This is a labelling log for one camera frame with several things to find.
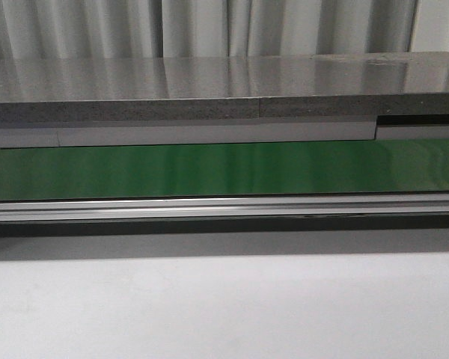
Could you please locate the green conveyor belt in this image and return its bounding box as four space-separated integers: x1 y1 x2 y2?
0 139 449 201

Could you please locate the white curtain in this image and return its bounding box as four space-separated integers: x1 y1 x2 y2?
0 1 449 59

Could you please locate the grey stone counter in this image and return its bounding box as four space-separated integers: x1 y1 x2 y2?
0 52 449 149

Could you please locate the aluminium conveyor frame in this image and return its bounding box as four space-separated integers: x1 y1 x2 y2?
0 193 449 224

